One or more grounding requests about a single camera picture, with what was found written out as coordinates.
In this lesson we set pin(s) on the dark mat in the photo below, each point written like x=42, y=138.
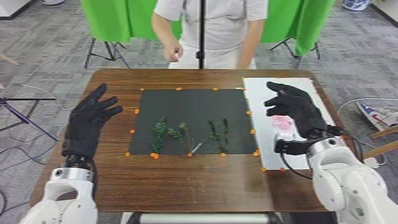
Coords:
x=193, y=110

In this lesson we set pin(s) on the black upright pole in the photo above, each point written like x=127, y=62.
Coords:
x=201, y=33

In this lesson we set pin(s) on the green sprig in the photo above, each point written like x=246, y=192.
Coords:
x=178, y=134
x=214, y=134
x=225, y=128
x=159, y=131

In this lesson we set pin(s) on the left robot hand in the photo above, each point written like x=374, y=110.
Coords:
x=88, y=123

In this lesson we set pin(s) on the white sheet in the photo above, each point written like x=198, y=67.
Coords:
x=258, y=96

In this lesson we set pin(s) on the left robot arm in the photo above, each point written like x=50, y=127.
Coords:
x=63, y=196

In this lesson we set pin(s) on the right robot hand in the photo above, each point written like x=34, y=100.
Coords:
x=299, y=111

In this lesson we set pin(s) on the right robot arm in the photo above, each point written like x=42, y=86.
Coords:
x=349, y=186

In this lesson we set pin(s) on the pink flower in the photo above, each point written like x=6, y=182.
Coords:
x=281, y=124

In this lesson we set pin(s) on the pale grey bar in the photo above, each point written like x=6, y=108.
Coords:
x=201, y=218

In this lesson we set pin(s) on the blue and white vase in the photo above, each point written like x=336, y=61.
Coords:
x=356, y=5

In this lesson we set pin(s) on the person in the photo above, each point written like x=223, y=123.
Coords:
x=228, y=30

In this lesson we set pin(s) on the black cloth stand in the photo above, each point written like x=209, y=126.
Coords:
x=109, y=50
x=294, y=50

